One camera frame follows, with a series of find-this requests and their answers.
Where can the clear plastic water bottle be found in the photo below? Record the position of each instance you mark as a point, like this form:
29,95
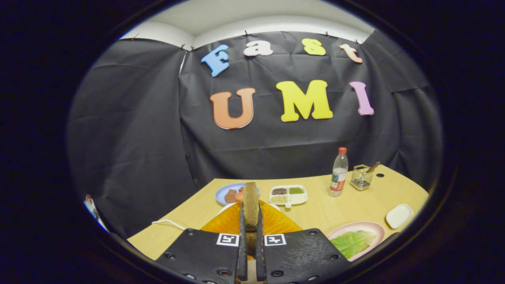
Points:
338,177

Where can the blue plate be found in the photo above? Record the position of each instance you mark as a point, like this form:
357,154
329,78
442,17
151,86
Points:
227,187

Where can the pink round plate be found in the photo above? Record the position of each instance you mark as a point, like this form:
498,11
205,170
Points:
357,227

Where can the white divided condiment tray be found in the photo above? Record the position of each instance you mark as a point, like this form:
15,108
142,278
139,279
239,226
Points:
288,195

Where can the clear cutlery holder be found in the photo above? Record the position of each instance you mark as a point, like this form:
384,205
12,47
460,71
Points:
361,179

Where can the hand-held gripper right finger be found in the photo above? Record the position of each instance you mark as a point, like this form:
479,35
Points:
260,256

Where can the green lettuce leaf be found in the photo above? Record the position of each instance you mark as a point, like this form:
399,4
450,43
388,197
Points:
353,243

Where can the brown bread slice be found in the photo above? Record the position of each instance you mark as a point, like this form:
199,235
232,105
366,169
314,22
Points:
250,205

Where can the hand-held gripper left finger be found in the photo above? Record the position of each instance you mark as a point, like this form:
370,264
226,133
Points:
242,256

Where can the red food slices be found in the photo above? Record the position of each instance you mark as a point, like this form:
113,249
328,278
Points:
232,195

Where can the small white rectangular plate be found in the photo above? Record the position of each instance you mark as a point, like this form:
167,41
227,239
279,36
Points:
399,215

